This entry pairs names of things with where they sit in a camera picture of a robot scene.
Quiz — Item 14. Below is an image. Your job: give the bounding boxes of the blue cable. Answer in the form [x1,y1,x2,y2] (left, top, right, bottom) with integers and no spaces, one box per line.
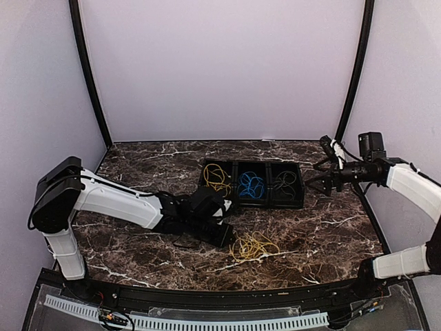
[236,179,266,200]
[239,171,265,189]

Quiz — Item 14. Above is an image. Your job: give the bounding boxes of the white slotted cable duct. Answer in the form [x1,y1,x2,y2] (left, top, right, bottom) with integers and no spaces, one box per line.
[44,294,329,330]

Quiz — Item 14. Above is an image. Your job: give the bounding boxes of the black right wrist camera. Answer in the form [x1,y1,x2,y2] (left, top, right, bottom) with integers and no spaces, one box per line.
[319,135,346,170]

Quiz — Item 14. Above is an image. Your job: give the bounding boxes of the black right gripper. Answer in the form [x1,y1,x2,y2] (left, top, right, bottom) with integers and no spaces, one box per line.
[306,156,374,197]

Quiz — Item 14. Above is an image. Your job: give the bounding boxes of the black middle storage bin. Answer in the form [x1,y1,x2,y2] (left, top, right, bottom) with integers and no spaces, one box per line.
[236,161,269,208]

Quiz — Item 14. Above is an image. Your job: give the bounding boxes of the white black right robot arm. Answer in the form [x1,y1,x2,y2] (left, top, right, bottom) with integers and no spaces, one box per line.
[305,132,440,299]

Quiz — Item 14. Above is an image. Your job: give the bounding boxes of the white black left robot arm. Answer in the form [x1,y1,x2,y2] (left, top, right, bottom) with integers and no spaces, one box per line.
[27,157,234,301]

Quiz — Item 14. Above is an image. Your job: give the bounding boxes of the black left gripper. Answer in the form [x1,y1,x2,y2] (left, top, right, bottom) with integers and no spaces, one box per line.
[186,216,236,249]

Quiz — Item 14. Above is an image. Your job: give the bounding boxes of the black front table rail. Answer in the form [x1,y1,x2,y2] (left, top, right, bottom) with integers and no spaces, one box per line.
[37,268,404,312]

